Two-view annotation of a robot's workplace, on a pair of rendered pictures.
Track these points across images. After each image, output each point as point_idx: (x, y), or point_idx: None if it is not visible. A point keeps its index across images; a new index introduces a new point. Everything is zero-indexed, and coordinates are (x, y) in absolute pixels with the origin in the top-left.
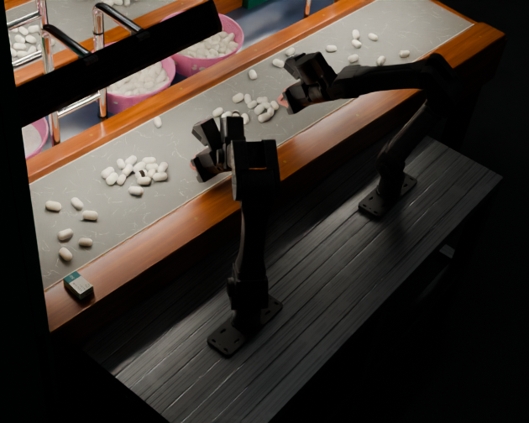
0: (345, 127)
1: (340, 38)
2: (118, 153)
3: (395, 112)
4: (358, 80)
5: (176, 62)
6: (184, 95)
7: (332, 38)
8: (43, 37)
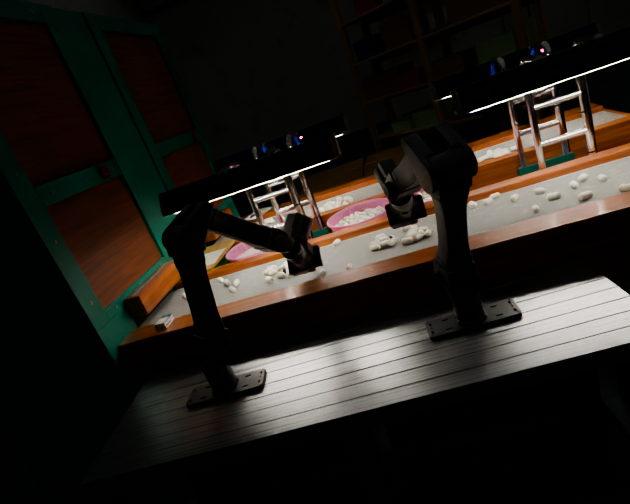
0: None
1: (564, 183)
2: None
3: (544, 238)
4: (393, 173)
5: None
6: (369, 226)
7: (555, 184)
8: None
